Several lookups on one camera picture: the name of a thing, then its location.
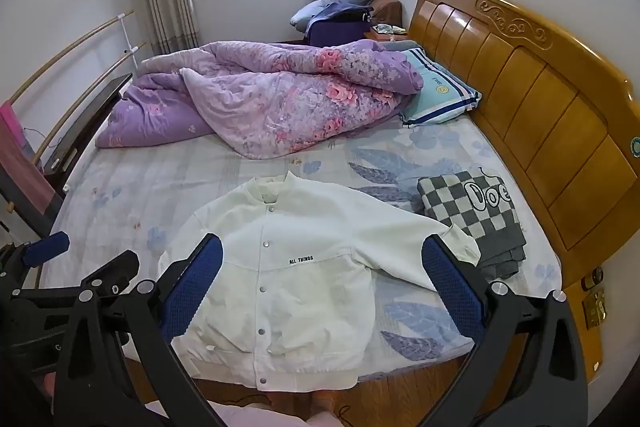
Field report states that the dark purple cloth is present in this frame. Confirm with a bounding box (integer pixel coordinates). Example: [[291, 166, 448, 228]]
[[305, 7, 374, 48]]

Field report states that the wooden nightstand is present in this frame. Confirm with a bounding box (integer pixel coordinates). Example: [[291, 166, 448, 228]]
[[364, 24, 412, 44]]

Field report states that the brown cushion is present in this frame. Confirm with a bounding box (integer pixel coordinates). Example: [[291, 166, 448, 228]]
[[370, 0, 404, 28]]

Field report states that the checkered folded sweater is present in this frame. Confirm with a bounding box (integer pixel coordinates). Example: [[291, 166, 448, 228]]
[[417, 167, 522, 242]]

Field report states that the white snap-button jacket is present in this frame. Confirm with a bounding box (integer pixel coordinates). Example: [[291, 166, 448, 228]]
[[159, 172, 481, 390]]

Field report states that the pink hanging cloth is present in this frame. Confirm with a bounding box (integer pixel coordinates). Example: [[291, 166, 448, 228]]
[[0, 102, 64, 219]]

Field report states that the brass wall plate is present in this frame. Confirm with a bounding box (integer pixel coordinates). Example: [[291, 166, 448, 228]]
[[581, 289, 609, 331]]

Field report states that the purple floral quilt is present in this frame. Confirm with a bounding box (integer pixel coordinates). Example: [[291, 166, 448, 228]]
[[95, 41, 425, 160]]

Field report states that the bed with floral sheet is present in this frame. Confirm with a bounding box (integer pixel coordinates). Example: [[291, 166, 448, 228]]
[[37, 42, 563, 382]]

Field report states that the grey folded garment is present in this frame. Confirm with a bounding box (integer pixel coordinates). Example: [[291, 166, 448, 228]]
[[477, 217, 529, 281]]

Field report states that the person's pink clothing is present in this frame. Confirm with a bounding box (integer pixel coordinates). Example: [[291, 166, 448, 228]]
[[42, 372, 353, 427]]

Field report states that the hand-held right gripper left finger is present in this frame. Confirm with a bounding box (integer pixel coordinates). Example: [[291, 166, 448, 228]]
[[52, 233, 226, 427]]

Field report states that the wooden headboard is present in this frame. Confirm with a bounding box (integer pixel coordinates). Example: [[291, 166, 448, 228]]
[[407, 0, 640, 383]]

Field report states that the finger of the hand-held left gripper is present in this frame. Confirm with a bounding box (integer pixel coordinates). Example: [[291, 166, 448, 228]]
[[10, 249, 161, 308], [0, 231, 71, 293]]

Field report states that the striped light blue pillow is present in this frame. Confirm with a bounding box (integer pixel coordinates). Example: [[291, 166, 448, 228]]
[[400, 48, 483, 128]]

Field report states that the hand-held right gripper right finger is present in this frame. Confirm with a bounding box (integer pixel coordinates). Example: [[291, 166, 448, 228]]
[[421, 234, 588, 427]]

